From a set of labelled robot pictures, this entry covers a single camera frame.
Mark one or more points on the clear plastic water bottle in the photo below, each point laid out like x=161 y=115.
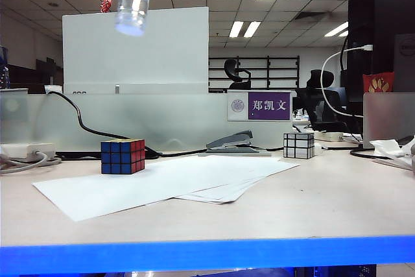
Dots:
x=133 y=7

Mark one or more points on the grey stapler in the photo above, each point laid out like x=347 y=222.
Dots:
x=233 y=139

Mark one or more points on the frosted glass desk partition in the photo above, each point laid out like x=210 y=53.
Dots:
x=162 y=118

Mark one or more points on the black office chair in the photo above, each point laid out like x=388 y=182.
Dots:
x=319 y=78
x=231 y=68

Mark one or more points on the purple name plate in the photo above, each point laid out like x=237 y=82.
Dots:
x=269 y=105

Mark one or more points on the black shelf rack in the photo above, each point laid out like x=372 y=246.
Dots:
x=268 y=68

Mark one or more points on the coloured Rubik's cube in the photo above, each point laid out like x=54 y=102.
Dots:
x=122 y=158

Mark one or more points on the silver mirror cube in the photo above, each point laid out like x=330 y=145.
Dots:
x=298 y=146

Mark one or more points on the fluorescent ceiling light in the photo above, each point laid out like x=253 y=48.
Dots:
x=337 y=29
x=236 y=29
x=252 y=29

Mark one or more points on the white monitor back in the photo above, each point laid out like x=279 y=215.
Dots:
x=136 y=56

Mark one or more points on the large white paper sheet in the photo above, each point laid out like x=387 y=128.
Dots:
x=129 y=191

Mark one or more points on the blue table edge strip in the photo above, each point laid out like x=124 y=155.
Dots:
x=207 y=256

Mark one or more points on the red hanging ornament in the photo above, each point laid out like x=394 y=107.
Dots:
x=105 y=4

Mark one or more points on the small white plug block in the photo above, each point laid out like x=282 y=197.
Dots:
x=52 y=89

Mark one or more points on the red packet with gold print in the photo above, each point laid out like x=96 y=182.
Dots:
x=377 y=83

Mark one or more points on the crumpled white tissue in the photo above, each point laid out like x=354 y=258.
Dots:
x=386 y=148

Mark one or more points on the silver frosted panel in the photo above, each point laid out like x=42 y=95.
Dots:
x=389 y=118

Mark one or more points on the white power adapter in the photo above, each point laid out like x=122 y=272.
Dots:
x=19 y=150

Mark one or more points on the flat black pouch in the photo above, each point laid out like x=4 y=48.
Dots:
x=407 y=140

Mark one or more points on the black monitor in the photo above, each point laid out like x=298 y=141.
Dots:
x=382 y=14

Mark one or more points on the grey Dell monitor stand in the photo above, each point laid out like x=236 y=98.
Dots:
x=405 y=63

